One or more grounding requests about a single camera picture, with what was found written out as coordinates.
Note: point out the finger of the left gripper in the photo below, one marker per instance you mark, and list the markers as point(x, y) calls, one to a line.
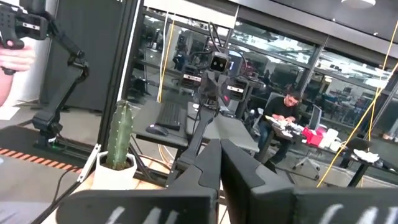
point(191, 77)
point(237, 91)

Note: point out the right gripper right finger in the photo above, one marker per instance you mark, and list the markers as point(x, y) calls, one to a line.
point(255, 202)

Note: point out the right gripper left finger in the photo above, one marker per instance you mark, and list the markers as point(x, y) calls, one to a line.
point(192, 199)

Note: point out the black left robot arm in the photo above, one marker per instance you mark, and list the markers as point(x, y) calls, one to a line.
point(199, 137)

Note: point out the person's forearm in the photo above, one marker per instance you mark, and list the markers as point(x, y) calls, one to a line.
point(4, 88)

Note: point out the black keyboard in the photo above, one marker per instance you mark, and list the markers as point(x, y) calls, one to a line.
point(169, 115)

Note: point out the person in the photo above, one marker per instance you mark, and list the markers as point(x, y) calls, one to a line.
point(280, 109)

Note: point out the black computer mouse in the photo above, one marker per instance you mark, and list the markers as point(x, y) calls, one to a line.
point(157, 130)

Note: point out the potted cactus white pot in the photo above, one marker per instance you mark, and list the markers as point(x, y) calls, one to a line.
point(113, 179)

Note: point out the computer monitor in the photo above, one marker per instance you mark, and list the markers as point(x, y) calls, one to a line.
point(315, 118)

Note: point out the red box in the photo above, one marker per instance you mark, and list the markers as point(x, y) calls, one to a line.
point(312, 137)

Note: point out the green cactus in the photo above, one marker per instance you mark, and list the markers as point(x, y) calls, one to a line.
point(119, 133)

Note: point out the white containers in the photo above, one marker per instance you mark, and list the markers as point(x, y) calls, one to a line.
point(331, 138)

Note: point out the white cloth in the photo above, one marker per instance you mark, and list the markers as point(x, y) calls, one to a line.
point(367, 155)

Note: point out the person's hand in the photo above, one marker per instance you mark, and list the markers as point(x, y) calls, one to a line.
point(15, 57)

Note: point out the black mat orange stripes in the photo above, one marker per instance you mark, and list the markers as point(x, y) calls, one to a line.
point(18, 140)

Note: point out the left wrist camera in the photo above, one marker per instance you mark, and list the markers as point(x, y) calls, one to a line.
point(219, 62)

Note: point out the black aluminium table frame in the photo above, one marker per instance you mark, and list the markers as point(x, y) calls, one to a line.
point(152, 180)

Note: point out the silver metal bracket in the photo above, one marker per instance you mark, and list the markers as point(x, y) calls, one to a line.
point(88, 163)

